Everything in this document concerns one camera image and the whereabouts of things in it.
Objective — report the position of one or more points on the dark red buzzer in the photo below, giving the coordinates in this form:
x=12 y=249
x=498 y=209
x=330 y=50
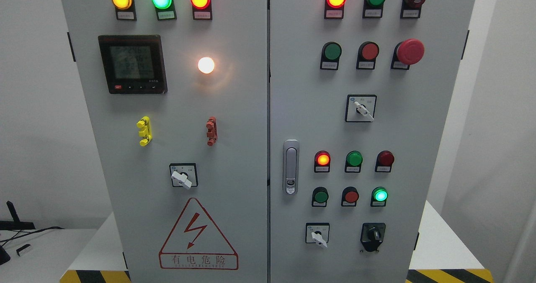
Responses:
x=411 y=8

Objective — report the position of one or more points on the red push button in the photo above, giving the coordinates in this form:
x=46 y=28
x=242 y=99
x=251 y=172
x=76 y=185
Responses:
x=367 y=55
x=349 y=197

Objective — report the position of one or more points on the red indicator light door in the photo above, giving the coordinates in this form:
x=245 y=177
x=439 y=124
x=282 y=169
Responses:
x=334 y=9
x=202 y=9

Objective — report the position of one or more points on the green push button upper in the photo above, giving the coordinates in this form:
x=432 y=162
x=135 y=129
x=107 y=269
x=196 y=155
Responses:
x=330 y=56

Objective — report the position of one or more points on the red push button lower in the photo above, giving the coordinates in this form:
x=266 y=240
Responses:
x=349 y=197

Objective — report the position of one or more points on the green push button lower left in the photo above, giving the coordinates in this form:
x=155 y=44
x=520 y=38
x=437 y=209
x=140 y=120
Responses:
x=320 y=196

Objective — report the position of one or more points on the green lit indicator light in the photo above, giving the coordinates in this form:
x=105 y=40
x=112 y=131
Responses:
x=165 y=9

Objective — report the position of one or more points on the yellow black hazard tape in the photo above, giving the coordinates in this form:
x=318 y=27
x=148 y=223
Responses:
x=475 y=275
x=93 y=276

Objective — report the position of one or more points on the yellow indicator light top left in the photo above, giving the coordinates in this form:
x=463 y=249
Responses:
x=125 y=10

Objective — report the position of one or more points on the green push button lower right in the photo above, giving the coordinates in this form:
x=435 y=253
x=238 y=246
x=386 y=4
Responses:
x=379 y=197

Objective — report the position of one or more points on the white selector switch left door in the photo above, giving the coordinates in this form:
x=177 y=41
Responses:
x=183 y=175

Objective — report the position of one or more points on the red indicator middle right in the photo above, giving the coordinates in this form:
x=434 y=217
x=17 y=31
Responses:
x=384 y=161

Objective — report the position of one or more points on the red lit indicator middle left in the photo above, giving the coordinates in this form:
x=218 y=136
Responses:
x=322 y=162

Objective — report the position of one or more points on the green indicator light top right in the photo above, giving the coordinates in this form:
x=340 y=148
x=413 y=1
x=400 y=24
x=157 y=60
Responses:
x=373 y=8

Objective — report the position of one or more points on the black router with antenna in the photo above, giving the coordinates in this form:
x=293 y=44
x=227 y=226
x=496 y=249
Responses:
x=16 y=223

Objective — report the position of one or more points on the red high voltage warning sticker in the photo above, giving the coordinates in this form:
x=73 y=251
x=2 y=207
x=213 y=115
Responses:
x=197 y=243

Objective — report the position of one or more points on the white selector switch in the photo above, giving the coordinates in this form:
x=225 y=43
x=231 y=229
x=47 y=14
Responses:
x=318 y=234
x=360 y=108

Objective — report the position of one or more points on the black digital power meter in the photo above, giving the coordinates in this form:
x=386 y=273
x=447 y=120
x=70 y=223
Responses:
x=133 y=64

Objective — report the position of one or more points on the small black white usb dongle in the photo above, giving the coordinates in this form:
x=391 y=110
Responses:
x=24 y=249

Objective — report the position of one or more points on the green indicator middle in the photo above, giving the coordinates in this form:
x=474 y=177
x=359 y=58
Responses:
x=354 y=161

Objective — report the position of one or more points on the red indicator light right door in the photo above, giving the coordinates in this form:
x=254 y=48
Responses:
x=334 y=9

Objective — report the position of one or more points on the yellow black hazard tape right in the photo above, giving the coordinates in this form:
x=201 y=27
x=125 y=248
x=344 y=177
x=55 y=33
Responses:
x=475 y=275

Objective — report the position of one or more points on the white glowing lamp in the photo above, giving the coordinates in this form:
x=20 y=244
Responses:
x=206 y=65

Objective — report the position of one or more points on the green push button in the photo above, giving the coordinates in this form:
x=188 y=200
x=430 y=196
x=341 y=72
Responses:
x=320 y=196
x=379 y=197
x=330 y=56

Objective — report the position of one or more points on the silver door handle lock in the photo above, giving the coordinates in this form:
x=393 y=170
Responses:
x=291 y=154

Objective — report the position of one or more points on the white selector switch upper right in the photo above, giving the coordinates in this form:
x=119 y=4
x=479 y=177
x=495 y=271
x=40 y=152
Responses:
x=360 y=108

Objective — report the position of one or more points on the white selector switch lower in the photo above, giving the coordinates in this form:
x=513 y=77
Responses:
x=318 y=234

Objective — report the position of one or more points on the red push button upper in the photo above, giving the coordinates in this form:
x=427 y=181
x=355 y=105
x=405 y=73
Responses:
x=367 y=55

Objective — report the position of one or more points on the red indicator light left door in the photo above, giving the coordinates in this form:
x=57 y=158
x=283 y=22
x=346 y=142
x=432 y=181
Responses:
x=202 y=9

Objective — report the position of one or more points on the grey electrical control cabinet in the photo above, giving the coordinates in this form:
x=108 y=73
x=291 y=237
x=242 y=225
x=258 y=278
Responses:
x=267 y=87

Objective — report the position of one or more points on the red emergency stop button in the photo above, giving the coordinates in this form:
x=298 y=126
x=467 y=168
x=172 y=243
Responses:
x=407 y=53

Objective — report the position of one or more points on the black rotary knob switch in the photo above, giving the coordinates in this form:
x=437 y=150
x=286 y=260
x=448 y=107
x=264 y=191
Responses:
x=372 y=236

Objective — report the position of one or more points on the yellow black hazard tape left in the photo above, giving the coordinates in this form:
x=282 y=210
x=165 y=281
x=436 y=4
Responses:
x=93 y=276

